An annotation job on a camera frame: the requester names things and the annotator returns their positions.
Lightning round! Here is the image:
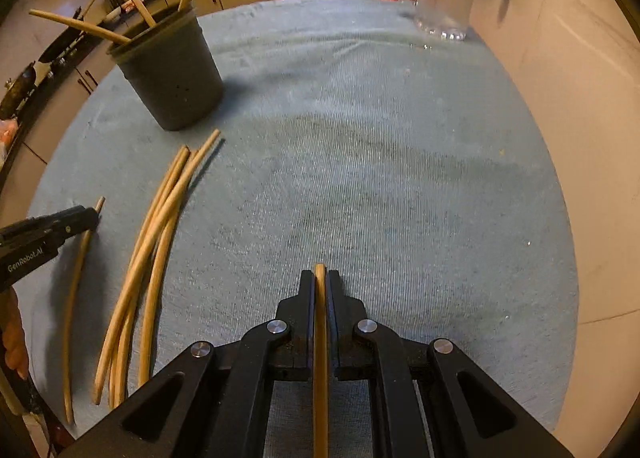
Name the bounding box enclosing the person's left hand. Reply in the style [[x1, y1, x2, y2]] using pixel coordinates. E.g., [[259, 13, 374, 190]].
[[0, 288, 29, 380]]

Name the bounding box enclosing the black countertop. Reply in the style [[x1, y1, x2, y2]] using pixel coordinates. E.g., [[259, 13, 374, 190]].
[[0, 0, 396, 189]]

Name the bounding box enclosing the pot with lid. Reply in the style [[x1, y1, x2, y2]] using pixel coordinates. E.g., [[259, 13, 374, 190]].
[[0, 62, 36, 121]]

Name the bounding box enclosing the black wok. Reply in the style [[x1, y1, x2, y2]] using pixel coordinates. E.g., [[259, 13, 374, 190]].
[[38, 0, 96, 63]]

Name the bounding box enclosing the dark green utensil holder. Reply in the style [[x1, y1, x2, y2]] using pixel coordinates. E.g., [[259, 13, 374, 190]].
[[107, 5, 224, 132]]

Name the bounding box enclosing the blue table cloth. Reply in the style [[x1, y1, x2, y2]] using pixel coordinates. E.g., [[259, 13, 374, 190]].
[[30, 0, 577, 457]]

